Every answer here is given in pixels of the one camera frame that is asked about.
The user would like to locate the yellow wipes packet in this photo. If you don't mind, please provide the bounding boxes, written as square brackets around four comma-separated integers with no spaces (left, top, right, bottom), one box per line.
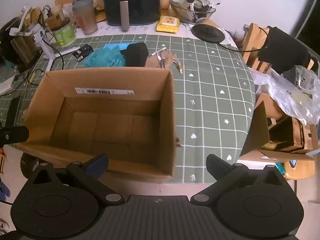
[156,16,180,33]

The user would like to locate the black cloth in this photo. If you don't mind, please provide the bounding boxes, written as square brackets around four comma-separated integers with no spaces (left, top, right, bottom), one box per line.
[259,26,310,73]

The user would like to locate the white adapter cable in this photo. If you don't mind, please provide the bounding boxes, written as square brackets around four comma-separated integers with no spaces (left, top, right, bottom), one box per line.
[149,47,167,57]

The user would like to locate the black flat device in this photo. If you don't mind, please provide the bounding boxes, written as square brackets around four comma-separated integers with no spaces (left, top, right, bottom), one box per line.
[5,96,22,128]

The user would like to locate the black kettle base cable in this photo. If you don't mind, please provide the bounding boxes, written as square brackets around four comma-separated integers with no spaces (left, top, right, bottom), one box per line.
[216,26,270,53]

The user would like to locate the small white box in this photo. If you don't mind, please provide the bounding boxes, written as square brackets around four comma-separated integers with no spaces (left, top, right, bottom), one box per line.
[0,75,15,95]

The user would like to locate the white beaded cord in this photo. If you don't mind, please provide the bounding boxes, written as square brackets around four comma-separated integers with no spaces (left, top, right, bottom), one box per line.
[172,58,184,74]

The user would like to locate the blue wet wipes packet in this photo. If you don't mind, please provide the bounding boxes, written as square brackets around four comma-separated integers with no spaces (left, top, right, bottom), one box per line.
[103,43,130,52]

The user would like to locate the grey shaker bottle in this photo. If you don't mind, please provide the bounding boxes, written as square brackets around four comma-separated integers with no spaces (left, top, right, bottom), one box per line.
[72,0,98,35]

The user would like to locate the teal printed bag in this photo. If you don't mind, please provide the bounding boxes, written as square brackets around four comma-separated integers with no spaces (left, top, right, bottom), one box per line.
[276,160,298,175]

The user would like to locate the open brown cardboard box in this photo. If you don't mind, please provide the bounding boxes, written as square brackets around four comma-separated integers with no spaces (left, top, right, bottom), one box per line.
[239,92,319,162]

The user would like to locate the brown ribbed block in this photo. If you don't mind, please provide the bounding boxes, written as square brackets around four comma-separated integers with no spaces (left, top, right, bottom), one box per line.
[10,32,42,65]

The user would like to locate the black fabric cap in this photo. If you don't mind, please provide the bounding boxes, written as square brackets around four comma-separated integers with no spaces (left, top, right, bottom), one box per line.
[121,42,149,67]

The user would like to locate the large cardboard box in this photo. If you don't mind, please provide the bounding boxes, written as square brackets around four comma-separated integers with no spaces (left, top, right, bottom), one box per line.
[22,67,177,184]

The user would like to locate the black air fryer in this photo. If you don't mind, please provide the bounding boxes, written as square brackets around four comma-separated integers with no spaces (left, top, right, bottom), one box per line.
[101,0,162,32]

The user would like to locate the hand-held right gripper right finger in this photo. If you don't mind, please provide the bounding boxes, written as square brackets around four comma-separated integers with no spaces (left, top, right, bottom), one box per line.
[190,154,288,205]

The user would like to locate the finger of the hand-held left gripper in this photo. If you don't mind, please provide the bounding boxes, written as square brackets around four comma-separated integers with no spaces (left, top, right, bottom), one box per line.
[0,126,30,146]

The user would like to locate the clear plastic bag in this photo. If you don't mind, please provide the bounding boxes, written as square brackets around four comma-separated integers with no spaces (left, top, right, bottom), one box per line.
[249,65,320,125]

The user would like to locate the green label jar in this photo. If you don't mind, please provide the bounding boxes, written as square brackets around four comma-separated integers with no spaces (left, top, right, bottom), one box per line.
[51,17,77,47]

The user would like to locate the round black kettle base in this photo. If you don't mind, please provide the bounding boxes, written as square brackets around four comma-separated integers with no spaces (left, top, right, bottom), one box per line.
[192,24,225,43]

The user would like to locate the teal mesh bath sponge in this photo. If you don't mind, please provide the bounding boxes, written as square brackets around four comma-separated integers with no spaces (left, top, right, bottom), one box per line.
[84,47,127,68]

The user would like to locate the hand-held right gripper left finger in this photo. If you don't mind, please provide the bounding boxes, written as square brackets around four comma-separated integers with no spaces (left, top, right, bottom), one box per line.
[28,153,125,206]

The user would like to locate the small black printed box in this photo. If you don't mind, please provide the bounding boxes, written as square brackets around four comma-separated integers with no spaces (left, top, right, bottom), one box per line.
[72,44,93,61]

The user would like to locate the white printed cloth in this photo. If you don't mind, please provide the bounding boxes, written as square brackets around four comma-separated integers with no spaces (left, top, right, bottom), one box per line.
[75,20,240,48]

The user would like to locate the white tripod stand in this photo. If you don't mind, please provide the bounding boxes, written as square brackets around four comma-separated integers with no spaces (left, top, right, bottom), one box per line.
[9,6,80,72]

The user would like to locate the glass bowl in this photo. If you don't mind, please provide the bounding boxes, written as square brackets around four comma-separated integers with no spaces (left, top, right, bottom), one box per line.
[169,0,217,25]

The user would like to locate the small brown box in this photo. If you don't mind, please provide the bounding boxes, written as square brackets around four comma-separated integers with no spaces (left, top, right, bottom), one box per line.
[49,5,66,29]

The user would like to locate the tan drawstring pouch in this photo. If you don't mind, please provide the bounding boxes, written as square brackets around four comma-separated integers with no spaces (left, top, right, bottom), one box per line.
[145,51,178,69]

